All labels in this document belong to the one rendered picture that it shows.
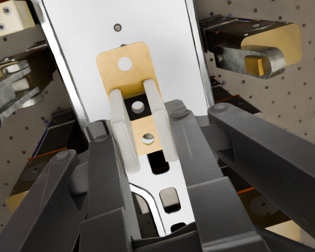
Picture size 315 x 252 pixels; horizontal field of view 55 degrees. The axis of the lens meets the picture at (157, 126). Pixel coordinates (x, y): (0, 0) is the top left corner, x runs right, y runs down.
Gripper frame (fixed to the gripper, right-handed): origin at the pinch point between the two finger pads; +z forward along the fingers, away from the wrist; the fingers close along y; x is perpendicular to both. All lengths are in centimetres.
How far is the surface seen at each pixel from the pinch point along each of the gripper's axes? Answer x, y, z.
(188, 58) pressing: -3.4, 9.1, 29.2
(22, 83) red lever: 1.0, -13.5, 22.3
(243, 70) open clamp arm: -6.1, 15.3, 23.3
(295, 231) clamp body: -40, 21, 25
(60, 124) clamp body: -14, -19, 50
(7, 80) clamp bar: 2.4, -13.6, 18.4
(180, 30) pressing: 1.0, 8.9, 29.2
